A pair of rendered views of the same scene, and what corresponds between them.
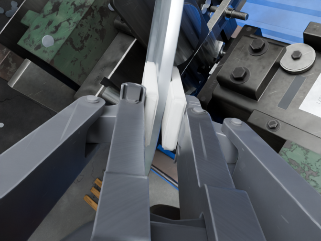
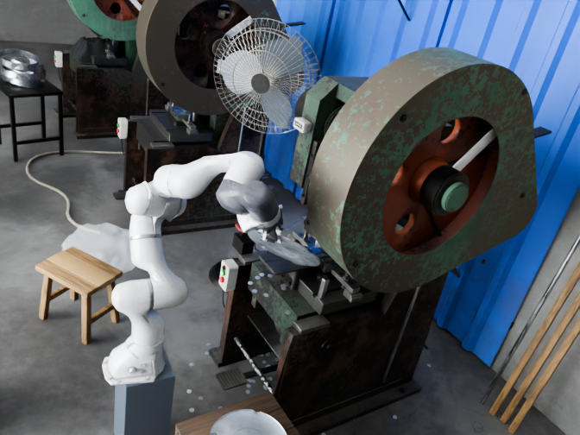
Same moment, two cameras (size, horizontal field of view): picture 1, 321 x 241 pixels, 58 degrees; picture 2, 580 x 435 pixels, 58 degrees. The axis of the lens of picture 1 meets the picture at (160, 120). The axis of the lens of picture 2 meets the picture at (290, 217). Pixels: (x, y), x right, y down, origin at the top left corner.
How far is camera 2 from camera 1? 167 cm
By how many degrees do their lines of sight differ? 40
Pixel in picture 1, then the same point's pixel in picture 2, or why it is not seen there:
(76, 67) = (305, 309)
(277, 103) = not seen: hidden behind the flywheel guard
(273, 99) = not seen: hidden behind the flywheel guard
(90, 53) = (301, 302)
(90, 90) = (317, 304)
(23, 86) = (303, 327)
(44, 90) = (309, 323)
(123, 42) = (300, 286)
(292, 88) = not seen: hidden behind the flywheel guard
